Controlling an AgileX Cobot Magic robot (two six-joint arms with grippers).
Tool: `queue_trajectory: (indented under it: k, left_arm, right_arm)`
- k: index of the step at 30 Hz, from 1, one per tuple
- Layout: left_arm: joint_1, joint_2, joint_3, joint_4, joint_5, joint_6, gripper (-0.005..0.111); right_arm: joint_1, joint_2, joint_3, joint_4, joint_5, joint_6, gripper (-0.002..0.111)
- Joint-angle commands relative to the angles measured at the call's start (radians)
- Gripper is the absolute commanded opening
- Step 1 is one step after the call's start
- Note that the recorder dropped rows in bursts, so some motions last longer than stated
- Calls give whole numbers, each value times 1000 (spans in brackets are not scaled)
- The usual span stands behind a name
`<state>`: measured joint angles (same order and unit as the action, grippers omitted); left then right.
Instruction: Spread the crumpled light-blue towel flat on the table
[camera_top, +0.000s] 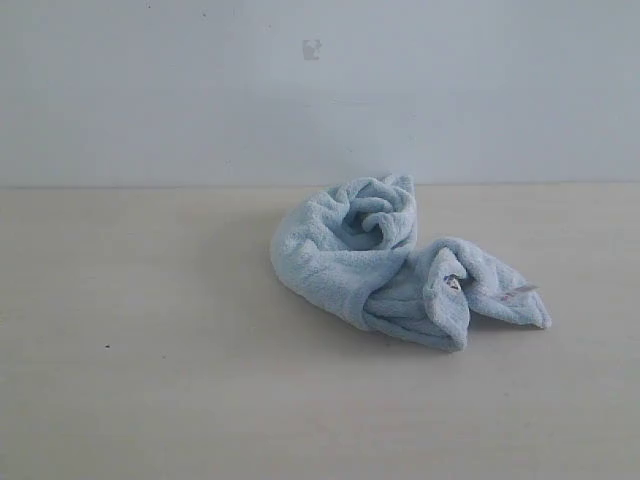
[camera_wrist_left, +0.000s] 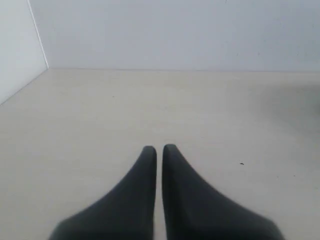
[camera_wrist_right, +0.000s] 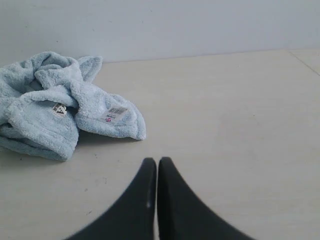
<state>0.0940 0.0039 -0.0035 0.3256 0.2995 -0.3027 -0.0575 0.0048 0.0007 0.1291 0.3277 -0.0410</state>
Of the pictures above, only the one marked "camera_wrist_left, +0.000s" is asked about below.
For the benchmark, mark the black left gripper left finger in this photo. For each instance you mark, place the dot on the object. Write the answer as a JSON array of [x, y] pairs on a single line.
[[125, 213]]

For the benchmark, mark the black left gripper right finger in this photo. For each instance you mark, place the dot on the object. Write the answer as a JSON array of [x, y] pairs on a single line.
[[194, 210]]

